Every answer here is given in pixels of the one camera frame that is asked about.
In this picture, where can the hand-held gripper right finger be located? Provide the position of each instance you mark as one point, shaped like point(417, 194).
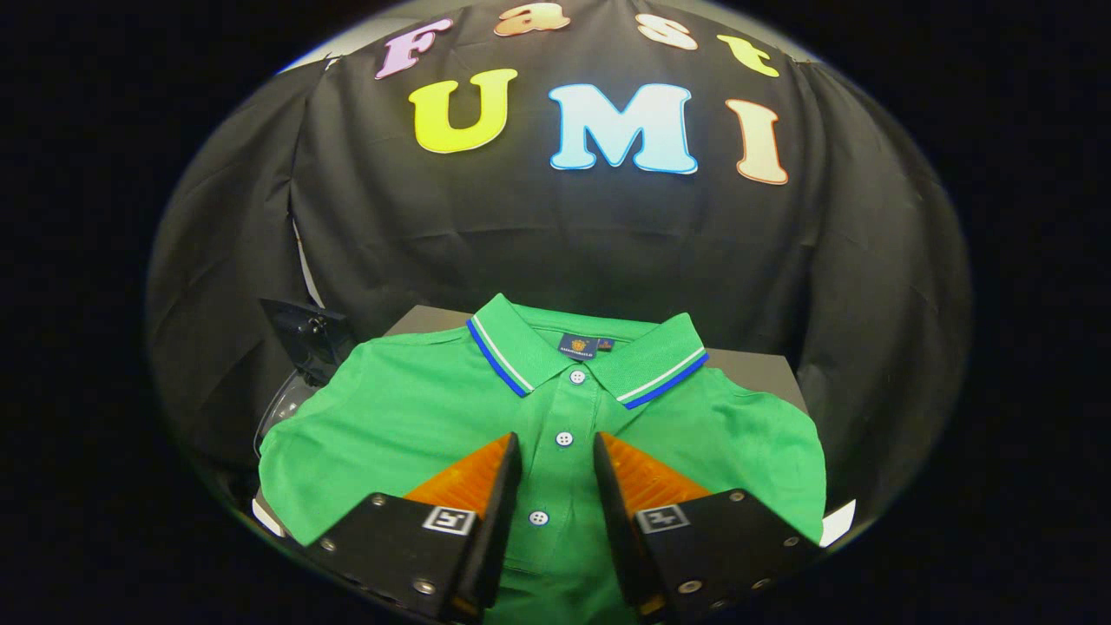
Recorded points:
point(614, 521)

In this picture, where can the black backdrop cloth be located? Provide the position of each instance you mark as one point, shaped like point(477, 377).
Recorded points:
point(521, 234)

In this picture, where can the beige cabinet with dark top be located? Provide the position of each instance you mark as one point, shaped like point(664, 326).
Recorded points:
point(755, 369)

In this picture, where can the green polo shirt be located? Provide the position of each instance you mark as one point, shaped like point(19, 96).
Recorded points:
point(408, 417)

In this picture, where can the dark washing machine lid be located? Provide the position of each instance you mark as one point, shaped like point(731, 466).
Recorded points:
point(308, 334)

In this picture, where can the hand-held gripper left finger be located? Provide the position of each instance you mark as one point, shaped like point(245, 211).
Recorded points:
point(495, 529)

